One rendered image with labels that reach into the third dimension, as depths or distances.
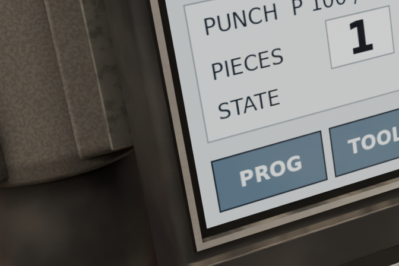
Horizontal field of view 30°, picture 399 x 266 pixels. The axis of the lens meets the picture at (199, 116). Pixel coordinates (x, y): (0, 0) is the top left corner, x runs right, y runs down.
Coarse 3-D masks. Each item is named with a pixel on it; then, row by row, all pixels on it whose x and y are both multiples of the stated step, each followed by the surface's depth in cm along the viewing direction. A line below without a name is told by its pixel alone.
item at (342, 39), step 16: (352, 16) 31; (368, 16) 32; (384, 16) 32; (336, 32) 31; (352, 32) 32; (368, 32) 32; (384, 32) 32; (336, 48) 31; (352, 48) 32; (368, 48) 32; (384, 48) 32; (336, 64) 32
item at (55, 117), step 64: (0, 0) 37; (64, 0) 38; (0, 64) 38; (64, 64) 38; (0, 128) 39; (64, 128) 39; (0, 192) 41; (64, 192) 41; (128, 192) 43; (0, 256) 43; (64, 256) 41; (128, 256) 43
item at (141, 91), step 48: (96, 0) 38; (144, 0) 28; (96, 48) 39; (144, 48) 29; (144, 96) 29; (144, 144) 31; (144, 192) 34; (192, 192) 30; (336, 192) 33; (384, 192) 33; (192, 240) 31; (240, 240) 31; (288, 240) 32; (336, 240) 33; (384, 240) 34
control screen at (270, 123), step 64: (192, 0) 29; (256, 0) 30; (320, 0) 31; (384, 0) 32; (192, 64) 29; (256, 64) 30; (320, 64) 31; (384, 64) 32; (192, 128) 30; (256, 128) 31; (320, 128) 32; (384, 128) 33; (256, 192) 31; (320, 192) 32
